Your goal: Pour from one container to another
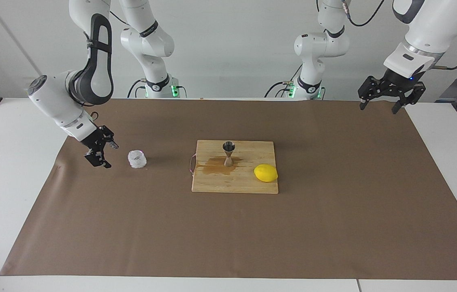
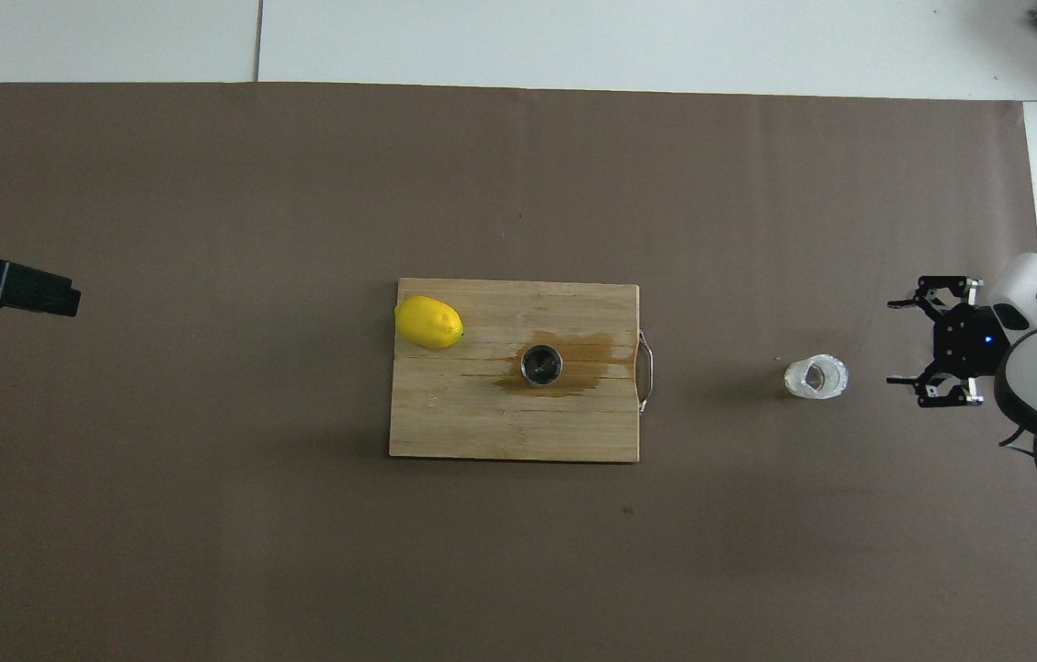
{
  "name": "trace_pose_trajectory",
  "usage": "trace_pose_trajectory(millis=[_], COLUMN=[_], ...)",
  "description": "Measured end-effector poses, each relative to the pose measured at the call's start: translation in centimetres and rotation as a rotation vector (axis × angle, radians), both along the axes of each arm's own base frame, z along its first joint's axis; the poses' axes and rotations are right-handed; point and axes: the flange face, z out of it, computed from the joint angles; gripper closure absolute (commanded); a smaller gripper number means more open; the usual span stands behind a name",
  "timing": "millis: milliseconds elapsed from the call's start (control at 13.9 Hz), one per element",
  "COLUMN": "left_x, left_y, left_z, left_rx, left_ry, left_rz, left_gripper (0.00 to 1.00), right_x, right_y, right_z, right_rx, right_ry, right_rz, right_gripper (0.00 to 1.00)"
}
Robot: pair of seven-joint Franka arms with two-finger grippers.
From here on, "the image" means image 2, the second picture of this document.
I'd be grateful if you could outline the metal double jigger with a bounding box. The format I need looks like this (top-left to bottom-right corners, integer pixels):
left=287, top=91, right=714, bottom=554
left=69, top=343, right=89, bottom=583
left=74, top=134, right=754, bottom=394
left=519, top=345, right=564, bottom=388

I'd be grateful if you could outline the yellow lemon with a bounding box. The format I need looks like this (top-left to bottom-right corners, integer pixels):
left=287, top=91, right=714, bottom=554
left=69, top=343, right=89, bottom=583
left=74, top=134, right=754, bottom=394
left=394, top=295, right=465, bottom=350

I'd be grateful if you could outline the wooden cutting board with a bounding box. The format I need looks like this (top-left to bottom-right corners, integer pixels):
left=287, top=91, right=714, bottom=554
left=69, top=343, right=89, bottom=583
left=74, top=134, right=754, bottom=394
left=389, top=279, right=655, bottom=463

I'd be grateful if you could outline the brown paper table mat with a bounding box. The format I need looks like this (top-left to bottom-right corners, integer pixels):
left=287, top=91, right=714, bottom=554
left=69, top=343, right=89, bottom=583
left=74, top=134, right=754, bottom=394
left=0, top=81, right=1037, bottom=662

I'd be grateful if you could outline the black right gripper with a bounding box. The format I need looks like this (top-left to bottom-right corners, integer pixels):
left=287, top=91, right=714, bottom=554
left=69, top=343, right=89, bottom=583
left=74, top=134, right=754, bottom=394
left=886, top=276, right=1002, bottom=407

